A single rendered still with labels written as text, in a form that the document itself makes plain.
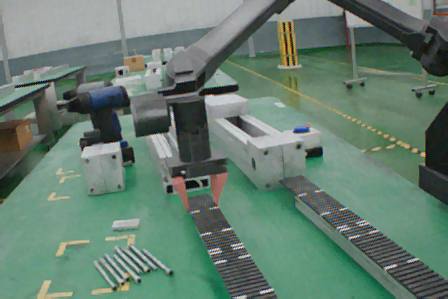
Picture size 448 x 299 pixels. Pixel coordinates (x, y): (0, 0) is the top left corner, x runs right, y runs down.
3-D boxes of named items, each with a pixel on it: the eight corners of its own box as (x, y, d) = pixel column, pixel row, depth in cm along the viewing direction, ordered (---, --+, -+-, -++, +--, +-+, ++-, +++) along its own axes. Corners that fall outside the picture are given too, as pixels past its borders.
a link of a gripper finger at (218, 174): (186, 206, 89) (180, 158, 87) (224, 199, 90) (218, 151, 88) (192, 219, 83) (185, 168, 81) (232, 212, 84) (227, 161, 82)
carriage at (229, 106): (251, 123, 137) (248, 100, 135) (213, 129, 135) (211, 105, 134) (236, 114, 152) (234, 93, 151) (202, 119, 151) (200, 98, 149)
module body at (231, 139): (291, 172, 108) (289, 136, 105) (250, 180, 106) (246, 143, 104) (215, 116, 184) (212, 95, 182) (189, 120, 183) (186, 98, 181)
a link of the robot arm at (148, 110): (189, 54, 83) (188, 85, 90) (124, 63, 81) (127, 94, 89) (204, 107, 77) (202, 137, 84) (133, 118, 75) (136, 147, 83)
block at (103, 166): (135, 189, 110) (129, 149, 108) (88, 196, 109) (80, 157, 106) (135, 176, 120) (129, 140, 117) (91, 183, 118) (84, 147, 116)
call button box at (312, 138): (323, 155, 117) (322, 131, 115) (288, 162, 116) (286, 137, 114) (311, 148, 125) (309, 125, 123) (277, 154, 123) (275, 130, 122)
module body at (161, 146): (210, 187, 105) (206, 150, 103) (165, 195, 103) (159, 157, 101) (166, 124, 181) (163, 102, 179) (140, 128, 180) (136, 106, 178)
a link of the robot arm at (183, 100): (207, 92, 79) (200, 88, 84) (165, 98, 78) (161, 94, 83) (211, 133, 81) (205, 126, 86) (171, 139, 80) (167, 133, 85)
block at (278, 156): (316, 181, 99) (314, 138, 97) (262, 192, 97) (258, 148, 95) (301, 170, 108) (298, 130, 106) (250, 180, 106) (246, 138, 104)
